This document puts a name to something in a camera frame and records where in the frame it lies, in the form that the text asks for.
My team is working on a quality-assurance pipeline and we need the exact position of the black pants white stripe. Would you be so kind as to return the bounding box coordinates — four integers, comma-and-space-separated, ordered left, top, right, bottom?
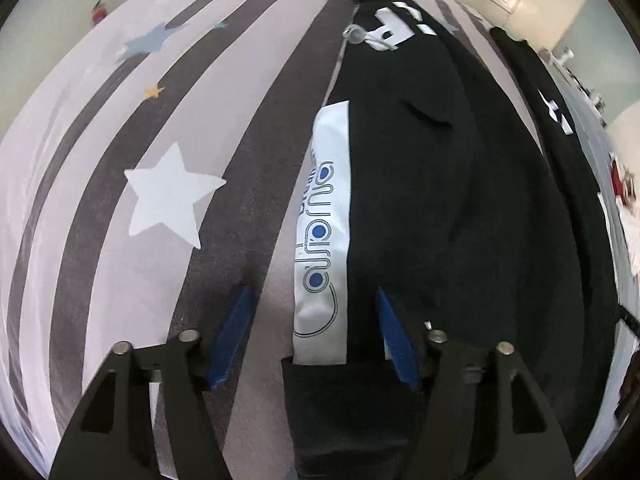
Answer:
282, 0, 585, 479

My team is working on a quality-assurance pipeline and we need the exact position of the black clothes pile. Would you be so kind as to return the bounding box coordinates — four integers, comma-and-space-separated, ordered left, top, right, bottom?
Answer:
489, 26, 624, 456

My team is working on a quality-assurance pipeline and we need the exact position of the striped star bed sheet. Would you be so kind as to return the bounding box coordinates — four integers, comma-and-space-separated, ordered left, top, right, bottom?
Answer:
1, 0, 639, 479

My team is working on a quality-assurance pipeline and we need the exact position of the white red garment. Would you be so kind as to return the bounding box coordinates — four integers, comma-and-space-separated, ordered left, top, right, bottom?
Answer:
610, 152, 640, 278

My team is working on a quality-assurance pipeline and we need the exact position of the white bedside table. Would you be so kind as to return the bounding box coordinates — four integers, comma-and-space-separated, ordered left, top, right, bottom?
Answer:
538, 47, 606, 128

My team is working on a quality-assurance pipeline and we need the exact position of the red fire extinguisher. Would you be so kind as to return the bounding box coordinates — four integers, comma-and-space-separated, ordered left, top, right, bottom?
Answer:
91, 0, 108, 26

